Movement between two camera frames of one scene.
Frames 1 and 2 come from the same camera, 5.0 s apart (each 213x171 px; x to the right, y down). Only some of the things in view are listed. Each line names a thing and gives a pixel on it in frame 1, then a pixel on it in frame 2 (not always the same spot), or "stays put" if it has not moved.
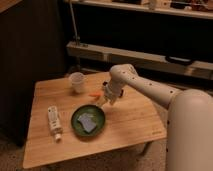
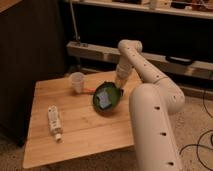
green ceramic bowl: (87, 120) to (107, 97)
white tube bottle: (55, 125) stays put
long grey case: (148, 60) stays put
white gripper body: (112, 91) to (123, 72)
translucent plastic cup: (77, 79) stays put
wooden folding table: (134, 120) stays put
